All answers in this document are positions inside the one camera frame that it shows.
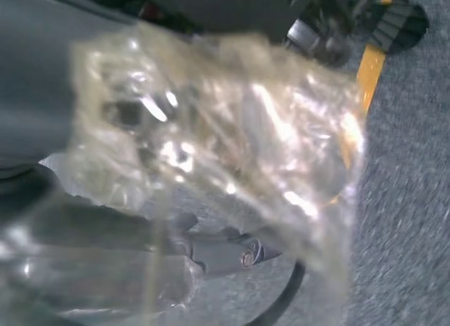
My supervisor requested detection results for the clear plastic wrap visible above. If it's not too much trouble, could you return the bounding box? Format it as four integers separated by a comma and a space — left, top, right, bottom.
0, 21, 366, 326

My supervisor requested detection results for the yellow floor tape square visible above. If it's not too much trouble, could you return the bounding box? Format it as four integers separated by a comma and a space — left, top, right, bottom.
327, 0, 410, 209

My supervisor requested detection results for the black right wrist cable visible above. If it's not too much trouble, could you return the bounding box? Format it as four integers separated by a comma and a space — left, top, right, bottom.
245, 261, 307, 326

